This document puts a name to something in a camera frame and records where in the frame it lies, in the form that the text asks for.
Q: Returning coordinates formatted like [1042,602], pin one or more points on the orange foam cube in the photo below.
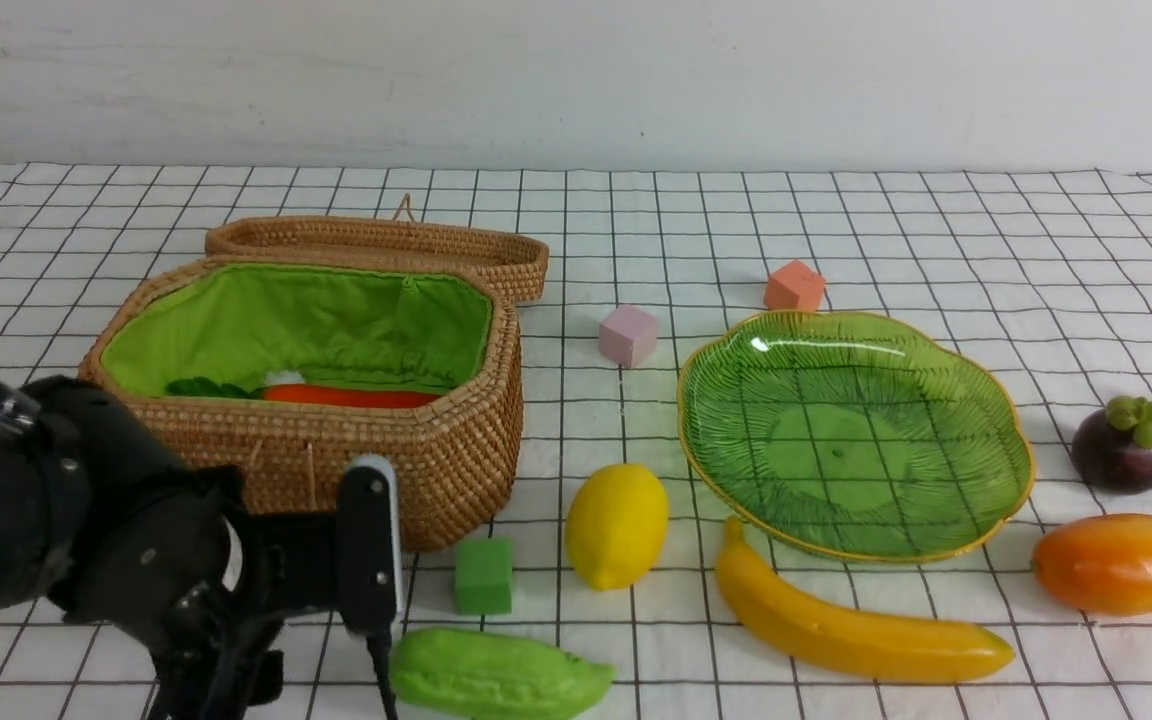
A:
[795,286]

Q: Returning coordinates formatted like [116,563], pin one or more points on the yellow banana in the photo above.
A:
[872,645]

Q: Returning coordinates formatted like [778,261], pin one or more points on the purple mangosteen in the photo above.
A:
[1112,448]

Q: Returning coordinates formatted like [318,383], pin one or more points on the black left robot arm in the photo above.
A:
[108,524]

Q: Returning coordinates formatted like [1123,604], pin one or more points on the orange mango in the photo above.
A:
[1100,565]

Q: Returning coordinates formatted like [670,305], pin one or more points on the yellow lemon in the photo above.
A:
[617,526]

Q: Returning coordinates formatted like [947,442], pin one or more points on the orange carrot with green leaves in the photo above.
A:
[291,388]

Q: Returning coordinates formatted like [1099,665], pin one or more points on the green glass leaf plate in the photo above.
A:
[853,436]

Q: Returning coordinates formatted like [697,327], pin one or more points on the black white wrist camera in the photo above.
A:
[368,546]

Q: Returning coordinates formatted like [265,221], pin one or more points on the pink foam cube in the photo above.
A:
[628,336]

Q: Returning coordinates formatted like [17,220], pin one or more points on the woven wicker basket green lining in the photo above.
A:
[349,325]

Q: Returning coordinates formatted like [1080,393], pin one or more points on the woven wicker basket lid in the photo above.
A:
[514,265]

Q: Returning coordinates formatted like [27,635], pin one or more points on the green foam cube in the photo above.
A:
[483,576]

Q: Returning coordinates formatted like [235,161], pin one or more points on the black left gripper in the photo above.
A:
[230,585]

